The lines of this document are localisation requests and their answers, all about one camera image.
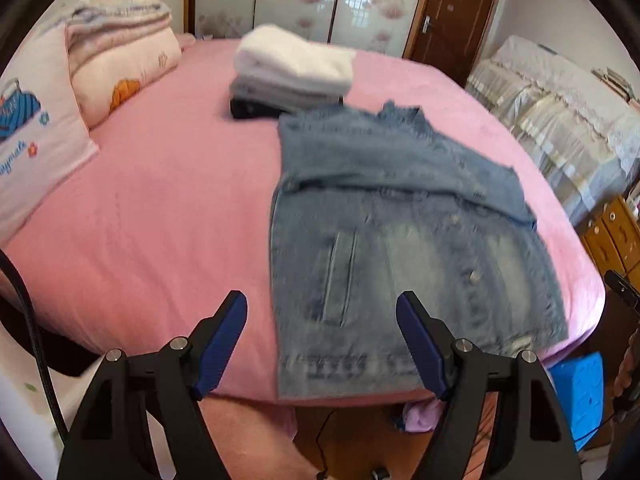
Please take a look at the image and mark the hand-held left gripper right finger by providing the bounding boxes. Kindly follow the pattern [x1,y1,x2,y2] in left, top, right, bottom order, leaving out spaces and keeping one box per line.
[396,291,583,480]

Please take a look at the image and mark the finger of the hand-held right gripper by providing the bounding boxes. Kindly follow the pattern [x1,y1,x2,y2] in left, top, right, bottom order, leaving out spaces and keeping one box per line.
[603,269,640,313]

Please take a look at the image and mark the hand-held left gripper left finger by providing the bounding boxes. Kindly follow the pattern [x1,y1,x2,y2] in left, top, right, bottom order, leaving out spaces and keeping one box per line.
[56,290,248,480]

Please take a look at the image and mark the blue denim jacket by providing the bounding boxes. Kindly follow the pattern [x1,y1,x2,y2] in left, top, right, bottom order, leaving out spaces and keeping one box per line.
[270,101,570,401]

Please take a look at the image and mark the person's right hand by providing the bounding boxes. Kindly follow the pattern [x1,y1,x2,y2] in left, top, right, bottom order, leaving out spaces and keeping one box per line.
[613,329,640,413]

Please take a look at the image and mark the wooden drawer cabinet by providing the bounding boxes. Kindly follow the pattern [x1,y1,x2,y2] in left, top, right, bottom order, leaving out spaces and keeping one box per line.
[580,195,640,281]

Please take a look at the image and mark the lilac cloth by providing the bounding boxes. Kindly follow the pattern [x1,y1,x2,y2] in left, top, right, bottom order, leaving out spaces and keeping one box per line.
[402,399,443,433]

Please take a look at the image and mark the blue box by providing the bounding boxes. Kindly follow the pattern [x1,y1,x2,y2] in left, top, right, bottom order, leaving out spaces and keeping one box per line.
[547,351,607,452]

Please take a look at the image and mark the pink bed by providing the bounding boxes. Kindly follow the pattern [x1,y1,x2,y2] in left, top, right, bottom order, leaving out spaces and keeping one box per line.
[0,35,606,456]

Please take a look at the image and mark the lace-covered furniture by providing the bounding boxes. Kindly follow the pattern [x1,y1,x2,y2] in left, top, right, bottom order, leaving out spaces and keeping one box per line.
[466,35,640,226]

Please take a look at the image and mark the white bedside furniture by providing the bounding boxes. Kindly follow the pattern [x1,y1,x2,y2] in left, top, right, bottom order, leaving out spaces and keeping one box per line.
[0,280,68,466]

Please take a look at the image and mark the stack of books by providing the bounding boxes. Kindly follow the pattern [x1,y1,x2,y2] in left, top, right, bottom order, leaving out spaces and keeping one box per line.
[591,66,638,101]

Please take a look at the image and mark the black folded garment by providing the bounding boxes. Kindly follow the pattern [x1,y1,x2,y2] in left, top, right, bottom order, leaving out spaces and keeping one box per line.
[230,99,281,121]

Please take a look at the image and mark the grey knit folded garment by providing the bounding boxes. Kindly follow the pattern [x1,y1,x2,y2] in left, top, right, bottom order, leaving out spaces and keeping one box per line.
[229,77,346,113]

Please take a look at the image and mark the white Playmate pillow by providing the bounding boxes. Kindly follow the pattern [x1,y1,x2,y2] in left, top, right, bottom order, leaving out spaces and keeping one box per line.
[0,24,100,246]

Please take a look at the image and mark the white fluffy folded sweater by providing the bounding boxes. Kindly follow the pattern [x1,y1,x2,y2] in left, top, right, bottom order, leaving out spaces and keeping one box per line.
[233,24,357,98]

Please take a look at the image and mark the brown wooden door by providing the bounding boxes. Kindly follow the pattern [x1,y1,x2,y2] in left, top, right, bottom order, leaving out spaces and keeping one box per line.
[404,0,502,86]

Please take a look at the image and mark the floral sliding-door wardrobe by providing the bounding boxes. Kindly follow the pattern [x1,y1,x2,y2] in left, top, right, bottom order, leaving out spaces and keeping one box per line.
[184,0,431,58]

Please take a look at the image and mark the thin black floor cable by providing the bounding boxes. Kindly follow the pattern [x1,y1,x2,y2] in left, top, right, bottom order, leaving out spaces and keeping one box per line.
[312,407,351,480]

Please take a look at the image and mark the thick black cable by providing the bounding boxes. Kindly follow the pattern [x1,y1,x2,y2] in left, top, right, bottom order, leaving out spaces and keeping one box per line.
[0,249,68,438]

